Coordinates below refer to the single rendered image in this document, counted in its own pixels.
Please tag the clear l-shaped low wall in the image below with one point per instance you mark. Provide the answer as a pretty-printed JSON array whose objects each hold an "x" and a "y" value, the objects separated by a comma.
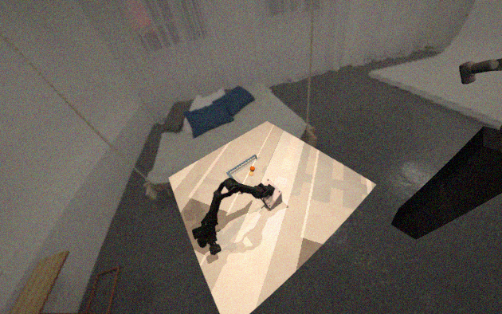
[{"x": 243, "y": 166}]

